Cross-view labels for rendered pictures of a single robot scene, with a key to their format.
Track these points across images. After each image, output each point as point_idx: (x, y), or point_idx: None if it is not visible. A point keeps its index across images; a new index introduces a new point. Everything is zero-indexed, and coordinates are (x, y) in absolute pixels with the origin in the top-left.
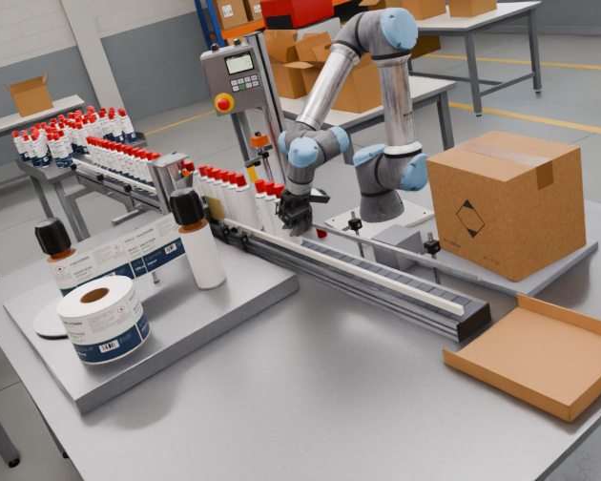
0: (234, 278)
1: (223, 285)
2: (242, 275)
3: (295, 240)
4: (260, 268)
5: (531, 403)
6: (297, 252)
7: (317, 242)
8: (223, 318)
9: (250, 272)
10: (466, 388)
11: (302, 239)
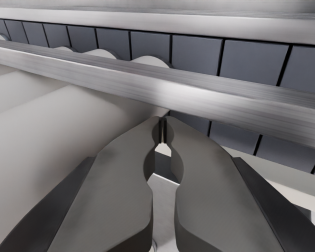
0: (155, 229)
1: (161, 247)
2: (161, 222)
3: (162, 113)
4: (174, 204)
5: None
6: (201, 123)
7: (223, 24)
8: None
9: (166, 215)
10: None
11: (136, 27)
